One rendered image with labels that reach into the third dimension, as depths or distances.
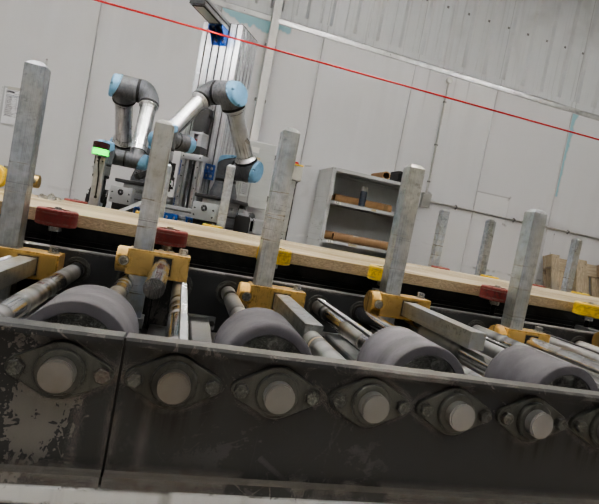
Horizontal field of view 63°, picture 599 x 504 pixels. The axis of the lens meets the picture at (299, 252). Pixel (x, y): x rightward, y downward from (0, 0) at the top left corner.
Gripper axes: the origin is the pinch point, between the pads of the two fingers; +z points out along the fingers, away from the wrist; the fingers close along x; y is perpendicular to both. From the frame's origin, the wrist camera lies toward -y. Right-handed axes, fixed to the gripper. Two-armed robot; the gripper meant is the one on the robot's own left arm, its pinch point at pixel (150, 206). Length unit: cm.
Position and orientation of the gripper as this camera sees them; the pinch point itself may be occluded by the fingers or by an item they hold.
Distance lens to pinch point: 215.9
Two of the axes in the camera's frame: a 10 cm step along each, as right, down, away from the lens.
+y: 8.2, 1.3, 5.6
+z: -1.9, 9.8, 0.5
